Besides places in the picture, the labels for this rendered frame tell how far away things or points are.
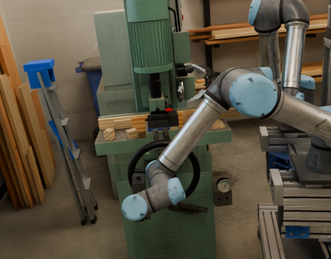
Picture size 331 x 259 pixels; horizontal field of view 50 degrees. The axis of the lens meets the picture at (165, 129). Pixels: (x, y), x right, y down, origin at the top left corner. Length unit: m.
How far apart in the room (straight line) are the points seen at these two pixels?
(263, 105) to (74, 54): 3.20
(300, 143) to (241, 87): 0.95
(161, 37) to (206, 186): 0.70
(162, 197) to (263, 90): 0.42
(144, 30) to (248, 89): 0.67
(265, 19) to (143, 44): 0.52
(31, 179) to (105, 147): 1.51
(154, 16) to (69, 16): 2.54
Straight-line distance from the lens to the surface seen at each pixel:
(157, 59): 1.54
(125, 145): 1.56
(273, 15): 1.60
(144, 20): 1.52
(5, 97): 2.81
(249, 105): 1.00
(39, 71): 2.33
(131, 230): 1.78
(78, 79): 4.07
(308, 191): 1.43
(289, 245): 2.04
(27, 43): 4.11
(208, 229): 1.80
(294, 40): 1.55
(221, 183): 1.61
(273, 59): 1.74
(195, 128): 1.14
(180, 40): 1.79
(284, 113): 1.08
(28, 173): 2.99
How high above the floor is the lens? 1.46
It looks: 20 degrees down
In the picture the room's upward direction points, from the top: 6 degrees counter-clockwise
